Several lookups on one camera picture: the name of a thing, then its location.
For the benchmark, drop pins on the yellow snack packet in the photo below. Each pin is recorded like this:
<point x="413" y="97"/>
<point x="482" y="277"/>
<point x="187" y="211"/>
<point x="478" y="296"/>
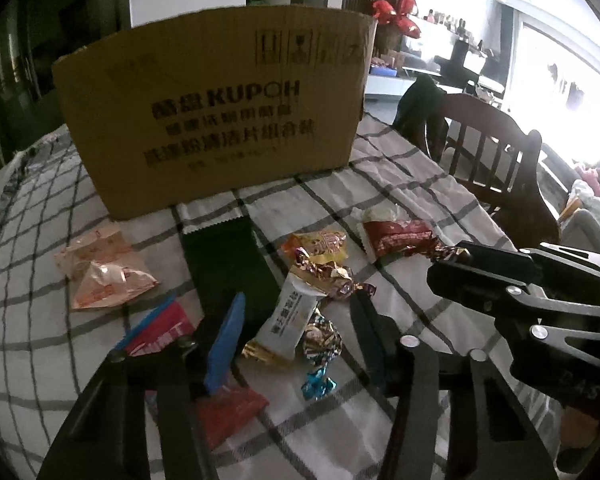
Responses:
<point x="316" y="246"/>

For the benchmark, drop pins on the brown wooden chair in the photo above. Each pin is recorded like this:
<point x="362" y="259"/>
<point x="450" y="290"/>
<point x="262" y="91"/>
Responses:
<point x="485" y="135"/>

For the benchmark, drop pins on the pink plush toy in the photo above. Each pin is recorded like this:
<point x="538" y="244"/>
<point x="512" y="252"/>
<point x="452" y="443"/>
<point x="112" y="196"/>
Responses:
<point x="596" y="182"/>

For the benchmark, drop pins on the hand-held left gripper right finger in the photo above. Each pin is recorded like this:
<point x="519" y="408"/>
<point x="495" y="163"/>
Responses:
<point x="371" y="347"/>

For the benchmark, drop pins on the purple foil candy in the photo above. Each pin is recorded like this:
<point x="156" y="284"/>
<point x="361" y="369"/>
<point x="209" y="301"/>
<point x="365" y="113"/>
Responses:
<point x="350" y="290"/>

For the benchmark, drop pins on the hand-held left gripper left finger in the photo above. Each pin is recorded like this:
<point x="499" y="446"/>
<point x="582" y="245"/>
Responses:
<point x="224" y="347"/>

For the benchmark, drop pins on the dark red snack packet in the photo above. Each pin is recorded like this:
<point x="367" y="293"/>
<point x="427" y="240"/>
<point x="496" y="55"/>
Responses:
<point x="397" y="240"/>

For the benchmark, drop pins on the white crumpled wrapper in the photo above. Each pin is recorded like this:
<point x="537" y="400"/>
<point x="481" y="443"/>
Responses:
<point x="380" y="212"/>

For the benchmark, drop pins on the blue foil candy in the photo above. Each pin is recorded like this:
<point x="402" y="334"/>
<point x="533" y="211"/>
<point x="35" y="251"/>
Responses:
<point x="319" y="385"/>

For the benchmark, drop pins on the large bright window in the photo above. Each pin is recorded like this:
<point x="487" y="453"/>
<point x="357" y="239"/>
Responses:
<point x="560" y="85"/>

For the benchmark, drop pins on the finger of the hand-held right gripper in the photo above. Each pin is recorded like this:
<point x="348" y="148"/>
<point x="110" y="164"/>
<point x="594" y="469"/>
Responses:
<point x="475" y="285"/>
<point x="570" y="262"/>

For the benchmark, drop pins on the black white checked tablecloth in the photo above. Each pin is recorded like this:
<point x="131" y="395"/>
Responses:
<point x="430" y="180"/>

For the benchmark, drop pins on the brown cardboard box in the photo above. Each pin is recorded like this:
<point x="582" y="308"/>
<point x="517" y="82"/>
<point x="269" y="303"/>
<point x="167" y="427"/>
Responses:
<point x="210" y="110"/>

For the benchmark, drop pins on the pink snack packet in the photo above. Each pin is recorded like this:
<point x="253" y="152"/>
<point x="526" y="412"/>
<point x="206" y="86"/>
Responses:
<point x="112" y="287"/>
<point x="92" y="250"/>

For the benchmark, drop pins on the black piano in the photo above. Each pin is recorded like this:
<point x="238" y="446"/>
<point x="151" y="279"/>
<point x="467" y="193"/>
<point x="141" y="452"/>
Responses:
<point x="465" y="60"/>

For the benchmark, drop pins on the gold foil candy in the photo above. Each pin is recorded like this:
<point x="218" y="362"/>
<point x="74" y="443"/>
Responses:
<point x="315" y="269"/>

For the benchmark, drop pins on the red balloon dog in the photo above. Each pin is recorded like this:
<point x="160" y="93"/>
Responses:
<point x="397" y="15"/>

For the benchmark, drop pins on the grey sofa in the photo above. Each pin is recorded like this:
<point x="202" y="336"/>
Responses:
<point x="587" y="225"/>

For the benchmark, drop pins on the plain red snack packet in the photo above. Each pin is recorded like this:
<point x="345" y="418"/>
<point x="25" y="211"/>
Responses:
<point x="230" y="412"/>

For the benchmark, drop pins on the white snack bar packet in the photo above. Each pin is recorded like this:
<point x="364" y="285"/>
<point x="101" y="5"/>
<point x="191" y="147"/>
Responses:
<point x="287" y="317"/>

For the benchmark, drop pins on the brown foil candy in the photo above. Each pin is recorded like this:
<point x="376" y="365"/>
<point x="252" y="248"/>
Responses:
<point x="322" y="335"/>

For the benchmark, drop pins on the wall shelf with figurines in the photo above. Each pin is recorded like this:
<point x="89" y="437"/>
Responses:
<point x="455" y="27"/>

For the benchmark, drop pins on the dark green jacket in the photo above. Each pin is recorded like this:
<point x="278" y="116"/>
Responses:
<point x="417" y="110"/>

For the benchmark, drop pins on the white low cabinet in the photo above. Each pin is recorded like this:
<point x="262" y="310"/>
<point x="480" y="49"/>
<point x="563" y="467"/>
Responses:
<point x="430" y="72"/>

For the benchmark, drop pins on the red and blue snack packet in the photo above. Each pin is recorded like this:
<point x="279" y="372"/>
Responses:
<point x="157" y="332"/>

